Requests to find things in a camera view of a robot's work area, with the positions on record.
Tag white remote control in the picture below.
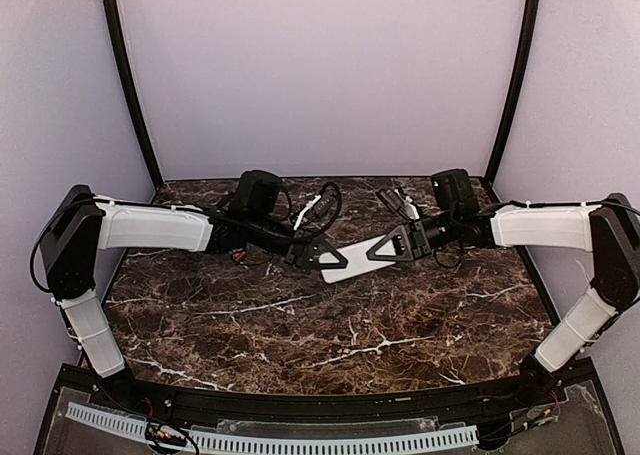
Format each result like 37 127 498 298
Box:
321 236 394 284

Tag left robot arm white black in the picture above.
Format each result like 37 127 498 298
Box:
29 169 348 379

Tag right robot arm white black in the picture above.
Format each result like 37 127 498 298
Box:
366 169 639 373

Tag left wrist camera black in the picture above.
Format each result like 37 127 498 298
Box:
310 193 336 219

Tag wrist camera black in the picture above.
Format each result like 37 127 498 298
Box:
310 193 336 219
377 189 406 217

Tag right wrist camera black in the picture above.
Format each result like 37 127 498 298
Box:
377 189 406 217

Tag white slotted cable duct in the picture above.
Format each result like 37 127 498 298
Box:
65 402 479 455

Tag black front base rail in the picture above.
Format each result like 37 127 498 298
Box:
35 359 623 454

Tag right black frame post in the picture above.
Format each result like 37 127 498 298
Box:
484 0 540 186

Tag black frame post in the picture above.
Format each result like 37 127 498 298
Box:
102 0 164 190
484 0 540 186

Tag left black frame post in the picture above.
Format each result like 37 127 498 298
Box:
102 0 164 190

